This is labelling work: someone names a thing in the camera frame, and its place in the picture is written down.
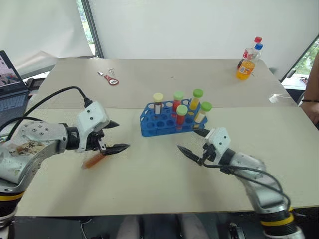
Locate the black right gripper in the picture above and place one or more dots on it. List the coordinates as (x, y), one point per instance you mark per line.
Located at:
(210, 153)

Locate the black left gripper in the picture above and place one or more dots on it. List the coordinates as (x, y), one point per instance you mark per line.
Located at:
(91, 142)

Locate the red liquid test tube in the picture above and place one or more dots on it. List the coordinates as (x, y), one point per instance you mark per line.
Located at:
(92, 161)

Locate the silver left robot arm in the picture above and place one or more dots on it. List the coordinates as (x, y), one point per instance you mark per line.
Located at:
(37, 139)

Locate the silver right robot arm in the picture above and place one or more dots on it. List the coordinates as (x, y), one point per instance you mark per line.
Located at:
(261, 189)

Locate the green cap yellow test tube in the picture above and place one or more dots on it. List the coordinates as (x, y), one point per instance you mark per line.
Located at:
(195, 99)
(202, 113)

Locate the green cap red test tube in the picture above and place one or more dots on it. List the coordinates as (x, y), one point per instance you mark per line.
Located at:
(181, 115)
(178, 99)

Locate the blue test tube rack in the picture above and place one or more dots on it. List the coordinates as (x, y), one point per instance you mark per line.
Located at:
(152, 125)

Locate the person's hand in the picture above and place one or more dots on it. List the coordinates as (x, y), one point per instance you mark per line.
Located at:
(312, 112)

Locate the red bottle opener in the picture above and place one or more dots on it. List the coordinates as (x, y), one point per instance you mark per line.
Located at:
(112, 80)

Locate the small metal clip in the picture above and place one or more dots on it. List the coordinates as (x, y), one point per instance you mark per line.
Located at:
(112, 71)

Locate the orange soda bottle blue cap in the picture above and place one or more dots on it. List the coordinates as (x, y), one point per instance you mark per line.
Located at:
(245, 69)

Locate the red cap drink bottle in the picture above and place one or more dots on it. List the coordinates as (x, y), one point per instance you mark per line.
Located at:
(248, 53)

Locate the open laptop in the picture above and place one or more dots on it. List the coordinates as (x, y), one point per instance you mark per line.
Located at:
(11, 99)

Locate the black wristband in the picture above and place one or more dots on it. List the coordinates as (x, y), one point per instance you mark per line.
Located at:
(310, 100)

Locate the white paper sheet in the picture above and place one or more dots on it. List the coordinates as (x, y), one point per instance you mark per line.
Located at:
(37, 30)

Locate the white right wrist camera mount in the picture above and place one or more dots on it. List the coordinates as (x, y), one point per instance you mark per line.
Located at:
(220, 140)

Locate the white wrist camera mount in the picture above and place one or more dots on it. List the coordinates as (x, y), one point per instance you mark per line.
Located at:
(220, 140)
(93, 114)

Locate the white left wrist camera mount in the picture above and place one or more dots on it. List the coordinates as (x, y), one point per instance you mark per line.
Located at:
(93, 114)

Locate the dark window frame post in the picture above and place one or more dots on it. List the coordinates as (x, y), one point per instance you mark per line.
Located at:
(93, 30)

